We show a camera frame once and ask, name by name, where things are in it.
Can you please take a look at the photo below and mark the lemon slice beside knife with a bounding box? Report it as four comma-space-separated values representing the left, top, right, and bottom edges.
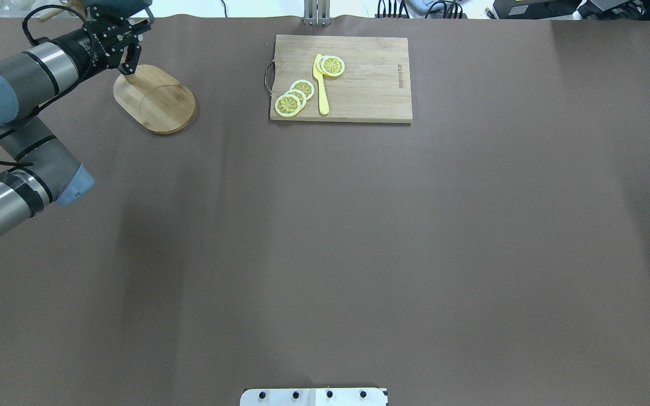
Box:
323, 55, 346, 77

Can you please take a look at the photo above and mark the aluminium camera post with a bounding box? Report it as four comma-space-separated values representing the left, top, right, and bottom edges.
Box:
304, 0, 332, 27

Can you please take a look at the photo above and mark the bamboo cutting board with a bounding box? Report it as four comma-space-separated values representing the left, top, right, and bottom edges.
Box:
269, 34, 413, 125

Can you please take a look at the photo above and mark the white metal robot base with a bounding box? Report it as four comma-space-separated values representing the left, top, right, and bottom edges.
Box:
239, 386, 389, 405

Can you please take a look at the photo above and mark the wooden cup storage rack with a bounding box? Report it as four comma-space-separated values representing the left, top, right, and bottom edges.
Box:
49, 1, 196, 135

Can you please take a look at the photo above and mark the yellow plastic knife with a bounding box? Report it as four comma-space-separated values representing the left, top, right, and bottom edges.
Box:
312, 54, 330, 116

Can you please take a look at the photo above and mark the upper lemon slice of row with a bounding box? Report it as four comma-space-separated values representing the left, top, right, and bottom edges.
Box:
289, 80, 315, 100

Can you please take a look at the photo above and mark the lemon slice under knife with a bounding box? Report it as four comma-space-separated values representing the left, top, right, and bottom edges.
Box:
314, 54, 331, 77

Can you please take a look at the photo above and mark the middle lemon slice of row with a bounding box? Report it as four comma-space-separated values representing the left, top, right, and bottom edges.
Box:
284, 89, 308, 109

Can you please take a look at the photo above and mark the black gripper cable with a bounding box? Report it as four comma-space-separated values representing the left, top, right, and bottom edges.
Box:
22, 5, 86, 47

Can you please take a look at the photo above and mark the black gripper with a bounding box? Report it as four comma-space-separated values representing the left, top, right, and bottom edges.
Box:
51, 6, 152, 78

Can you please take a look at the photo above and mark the blue mug yellow inside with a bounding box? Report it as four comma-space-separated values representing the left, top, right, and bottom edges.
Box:
83, 1, 154, 23

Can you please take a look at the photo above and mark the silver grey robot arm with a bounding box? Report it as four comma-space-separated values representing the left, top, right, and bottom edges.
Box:
0, 1, 154, 237

